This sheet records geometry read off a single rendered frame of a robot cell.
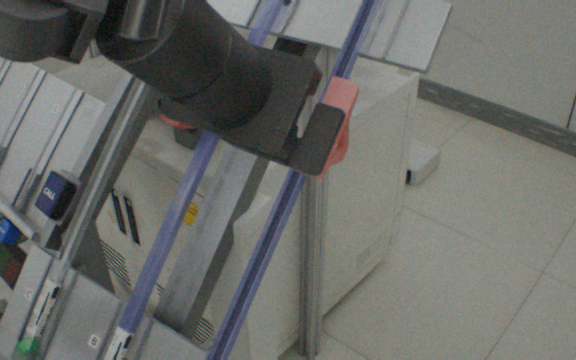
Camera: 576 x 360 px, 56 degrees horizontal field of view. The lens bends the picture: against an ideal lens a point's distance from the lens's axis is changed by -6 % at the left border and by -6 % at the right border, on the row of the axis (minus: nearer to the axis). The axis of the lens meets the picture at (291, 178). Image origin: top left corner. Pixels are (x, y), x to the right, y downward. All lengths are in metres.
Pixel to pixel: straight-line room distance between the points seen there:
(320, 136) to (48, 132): 0.56
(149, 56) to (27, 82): 0.67
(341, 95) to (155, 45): 0.14
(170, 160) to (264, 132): 0.72
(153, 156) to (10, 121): 0.29
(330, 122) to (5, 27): 0.20
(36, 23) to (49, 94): 0.61
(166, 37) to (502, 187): 1.94
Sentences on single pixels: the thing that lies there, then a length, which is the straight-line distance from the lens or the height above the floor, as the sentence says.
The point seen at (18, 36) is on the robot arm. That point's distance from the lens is 0.30.
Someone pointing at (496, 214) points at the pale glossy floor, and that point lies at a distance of 2.03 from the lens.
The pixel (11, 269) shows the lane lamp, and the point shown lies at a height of 0.66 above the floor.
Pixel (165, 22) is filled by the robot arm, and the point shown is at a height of 1.10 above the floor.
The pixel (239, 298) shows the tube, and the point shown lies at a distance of 0.50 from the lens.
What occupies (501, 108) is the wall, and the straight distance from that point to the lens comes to 2.51.
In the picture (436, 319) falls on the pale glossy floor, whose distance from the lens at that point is 1.62.
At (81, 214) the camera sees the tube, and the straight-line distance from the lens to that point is 0.62.
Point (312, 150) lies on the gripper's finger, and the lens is 0.36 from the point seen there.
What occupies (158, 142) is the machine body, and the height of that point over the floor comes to 0.62.
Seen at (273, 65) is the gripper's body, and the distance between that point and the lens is 0.37.
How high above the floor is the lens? 1.20
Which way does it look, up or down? 35 degrees down
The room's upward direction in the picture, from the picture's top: straight up
